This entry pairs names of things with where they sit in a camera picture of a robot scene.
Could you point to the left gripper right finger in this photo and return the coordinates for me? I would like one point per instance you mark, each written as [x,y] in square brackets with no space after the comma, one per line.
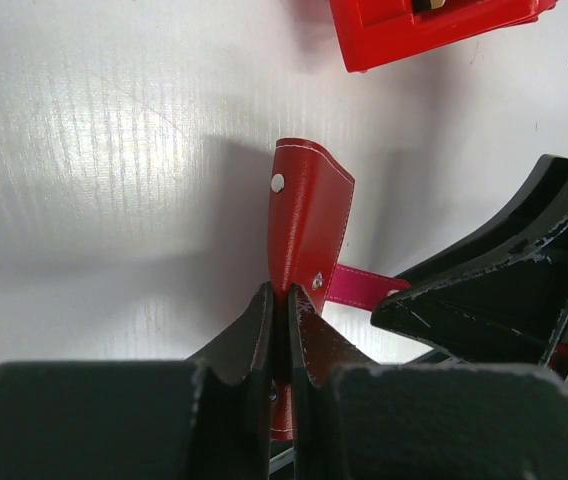
[356,419]

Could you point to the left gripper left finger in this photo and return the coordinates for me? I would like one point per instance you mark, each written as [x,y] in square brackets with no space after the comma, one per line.
[204,417]

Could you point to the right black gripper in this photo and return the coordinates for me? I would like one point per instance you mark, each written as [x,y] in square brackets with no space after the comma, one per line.
[486,304]

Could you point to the red leather card holder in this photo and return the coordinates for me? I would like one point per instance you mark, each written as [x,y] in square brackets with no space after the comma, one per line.
[309,205]

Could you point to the red plastic bin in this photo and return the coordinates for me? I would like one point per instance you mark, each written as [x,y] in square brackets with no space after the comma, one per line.
[375,33]

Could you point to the dark card in bin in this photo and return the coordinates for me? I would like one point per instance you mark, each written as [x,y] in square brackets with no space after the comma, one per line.
[427,5]

